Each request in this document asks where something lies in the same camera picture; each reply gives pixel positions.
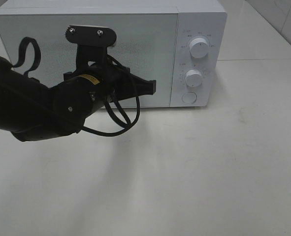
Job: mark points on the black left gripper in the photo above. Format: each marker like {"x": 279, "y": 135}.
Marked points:
{"x": 101, "y": 75}

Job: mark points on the white microwave door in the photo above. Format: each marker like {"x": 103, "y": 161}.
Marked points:
{"x": 145, "y": 43}

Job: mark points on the white round door button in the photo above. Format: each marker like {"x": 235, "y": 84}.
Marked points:
{"x": 189, "y": 97}

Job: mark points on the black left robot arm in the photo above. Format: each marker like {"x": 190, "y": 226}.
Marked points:
{"x": 88, "y": 98}

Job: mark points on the white microwave oven body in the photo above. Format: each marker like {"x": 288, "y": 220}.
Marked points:
{"x": 194, "y": 18}

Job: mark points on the lower white round knob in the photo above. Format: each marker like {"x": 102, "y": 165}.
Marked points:
{"x": 193, "y": 78}

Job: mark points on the white round knob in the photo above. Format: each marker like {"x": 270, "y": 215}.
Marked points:
{"x": 193, "y": 78}
{"x": 199, "y": 47}

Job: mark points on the upper white round knob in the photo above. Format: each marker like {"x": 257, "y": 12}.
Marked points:
{"x": 199, "y": 47}

